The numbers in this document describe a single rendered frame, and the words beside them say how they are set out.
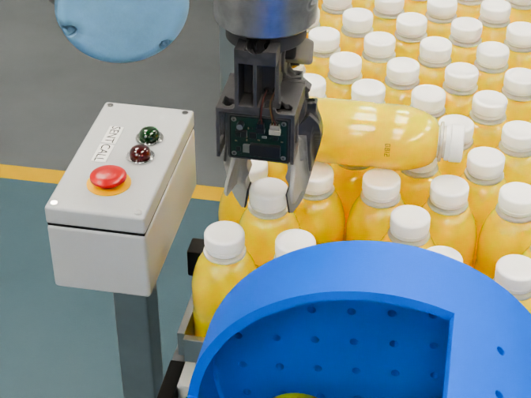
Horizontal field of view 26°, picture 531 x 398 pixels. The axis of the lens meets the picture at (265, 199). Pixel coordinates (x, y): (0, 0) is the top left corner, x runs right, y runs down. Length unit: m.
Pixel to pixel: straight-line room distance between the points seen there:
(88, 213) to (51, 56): 2.59
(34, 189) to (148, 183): 1.95
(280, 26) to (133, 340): 0.49
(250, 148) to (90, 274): 0.24
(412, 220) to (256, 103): 0.22
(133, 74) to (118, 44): 2.75
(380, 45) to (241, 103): 0.44
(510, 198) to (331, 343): 0.33
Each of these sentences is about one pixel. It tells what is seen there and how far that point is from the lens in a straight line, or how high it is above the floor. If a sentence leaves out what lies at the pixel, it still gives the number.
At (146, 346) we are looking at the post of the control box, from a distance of 1.32.
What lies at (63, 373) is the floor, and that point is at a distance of 2.53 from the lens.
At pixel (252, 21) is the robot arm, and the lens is 0.96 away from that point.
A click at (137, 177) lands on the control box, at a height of 1.10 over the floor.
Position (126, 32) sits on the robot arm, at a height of 1.39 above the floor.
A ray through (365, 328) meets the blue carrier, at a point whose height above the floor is 1.15.
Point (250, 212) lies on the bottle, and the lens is 1.13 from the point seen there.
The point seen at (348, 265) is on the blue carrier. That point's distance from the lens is 0.83.
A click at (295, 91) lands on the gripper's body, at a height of 1.23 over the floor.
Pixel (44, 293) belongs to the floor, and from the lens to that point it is 2.74.
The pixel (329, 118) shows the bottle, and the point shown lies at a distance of 1.16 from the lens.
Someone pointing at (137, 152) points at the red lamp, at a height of 1.11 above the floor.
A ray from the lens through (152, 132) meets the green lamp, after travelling 1.20.
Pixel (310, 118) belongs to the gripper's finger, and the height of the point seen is 1.19.
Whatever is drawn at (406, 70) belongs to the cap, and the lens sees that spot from 1.37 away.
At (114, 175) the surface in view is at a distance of 1.13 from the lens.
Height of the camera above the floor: 1.75
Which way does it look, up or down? 36 degrees down
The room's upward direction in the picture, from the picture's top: straight up
